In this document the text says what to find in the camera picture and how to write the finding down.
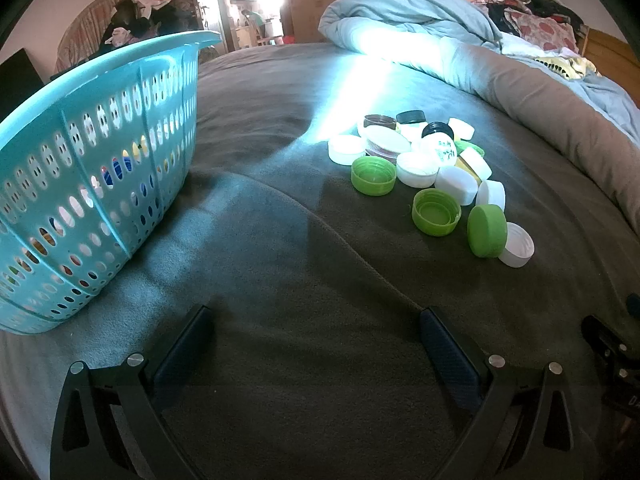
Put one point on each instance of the cardboard boxes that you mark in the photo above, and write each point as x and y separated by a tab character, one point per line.
305	10

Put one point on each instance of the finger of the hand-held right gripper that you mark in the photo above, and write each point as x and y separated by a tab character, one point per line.
607	345
633	303

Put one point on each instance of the clutter of bags and toys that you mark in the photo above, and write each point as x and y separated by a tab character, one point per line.
155	10

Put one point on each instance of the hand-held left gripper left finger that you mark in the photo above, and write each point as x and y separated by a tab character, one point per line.
182	355

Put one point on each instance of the pile of clothes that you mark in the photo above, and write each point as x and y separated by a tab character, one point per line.
540	25

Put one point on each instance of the wicker chair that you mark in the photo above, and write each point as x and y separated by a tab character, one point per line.
80	35

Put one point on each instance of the wooden headboard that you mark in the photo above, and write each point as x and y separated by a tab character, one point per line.
607	52

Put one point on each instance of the pile of plastic bottle caps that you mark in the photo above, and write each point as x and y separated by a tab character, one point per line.
372	175

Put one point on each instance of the teal plastic basket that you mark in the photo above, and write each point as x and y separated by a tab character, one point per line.
75	125

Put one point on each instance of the black television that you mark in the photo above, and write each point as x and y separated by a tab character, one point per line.
20	75

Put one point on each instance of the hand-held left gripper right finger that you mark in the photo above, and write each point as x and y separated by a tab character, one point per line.
450	355

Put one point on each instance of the light blue duvet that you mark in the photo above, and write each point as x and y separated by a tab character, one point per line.
400	15

